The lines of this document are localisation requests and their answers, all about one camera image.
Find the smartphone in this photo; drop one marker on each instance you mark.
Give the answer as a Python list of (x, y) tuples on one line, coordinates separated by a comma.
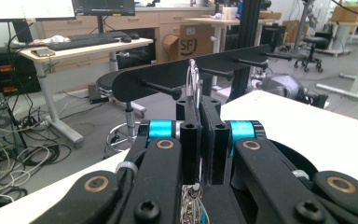
[(43, 52)]

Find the black office chair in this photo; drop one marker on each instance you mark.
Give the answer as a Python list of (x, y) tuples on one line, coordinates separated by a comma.
[(313, 43)]

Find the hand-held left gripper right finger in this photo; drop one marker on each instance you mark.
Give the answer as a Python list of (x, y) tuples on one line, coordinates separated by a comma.
[(216, 149)]

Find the dark computer monitor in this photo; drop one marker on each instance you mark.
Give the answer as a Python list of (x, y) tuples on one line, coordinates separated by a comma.
[(104, 6)]

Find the black power strip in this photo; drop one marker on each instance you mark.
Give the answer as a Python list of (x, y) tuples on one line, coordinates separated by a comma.
[(96, 93)]

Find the large cardboard box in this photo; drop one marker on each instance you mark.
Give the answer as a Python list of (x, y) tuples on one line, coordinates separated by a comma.
[(192, 40)]

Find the white computer monitor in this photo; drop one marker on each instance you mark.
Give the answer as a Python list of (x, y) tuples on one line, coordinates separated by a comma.
[(28, 9)]

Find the desk with white legs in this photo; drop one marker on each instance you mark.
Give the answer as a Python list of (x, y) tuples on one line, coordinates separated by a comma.
[(84, 49)]

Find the black computer mouse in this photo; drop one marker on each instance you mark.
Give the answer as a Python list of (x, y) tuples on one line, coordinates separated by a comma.
[(126, 39)]

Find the black keyboard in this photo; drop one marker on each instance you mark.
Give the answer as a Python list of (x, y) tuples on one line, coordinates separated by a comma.
[(80, 42)]

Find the white cloth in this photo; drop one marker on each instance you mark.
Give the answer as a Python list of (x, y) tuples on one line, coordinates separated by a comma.
[(54, 39)]

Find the black frame pole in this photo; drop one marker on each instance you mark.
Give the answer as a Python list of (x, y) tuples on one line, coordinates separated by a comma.
[(248, 31)]

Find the white table mat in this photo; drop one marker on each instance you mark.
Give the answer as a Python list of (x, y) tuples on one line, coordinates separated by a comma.
[(307, 118)]

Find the black round stool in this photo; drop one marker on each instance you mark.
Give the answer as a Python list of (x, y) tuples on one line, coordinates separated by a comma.
[(105, 85)]

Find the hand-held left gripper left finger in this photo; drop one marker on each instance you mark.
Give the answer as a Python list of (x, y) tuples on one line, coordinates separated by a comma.
[(190, 146)]

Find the black computer tower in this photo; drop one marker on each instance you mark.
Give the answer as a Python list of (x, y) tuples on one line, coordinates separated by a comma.
[(0, 121)]

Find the black equipment rack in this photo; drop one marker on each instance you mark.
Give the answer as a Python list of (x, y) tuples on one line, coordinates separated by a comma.
[(6, 74)]

